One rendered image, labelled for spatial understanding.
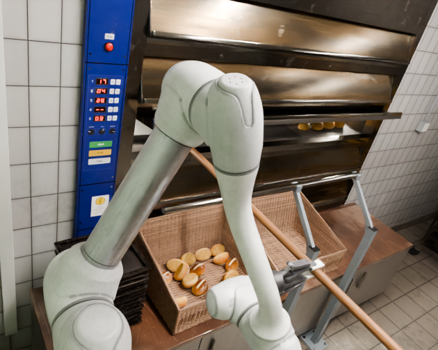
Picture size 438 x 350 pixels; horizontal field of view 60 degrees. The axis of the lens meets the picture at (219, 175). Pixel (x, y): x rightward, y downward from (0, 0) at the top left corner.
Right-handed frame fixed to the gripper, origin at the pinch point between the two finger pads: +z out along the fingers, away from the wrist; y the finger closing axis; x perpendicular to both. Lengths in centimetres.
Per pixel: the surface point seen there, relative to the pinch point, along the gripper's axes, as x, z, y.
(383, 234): -48, 155, 60
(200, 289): -47, -4, 56
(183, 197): -79, -3, 23
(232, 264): -55, 21, 54
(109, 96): -79, -45, -29
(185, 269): -58, -7, 52
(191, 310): -33, -18, 48
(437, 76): -87, 201, -47
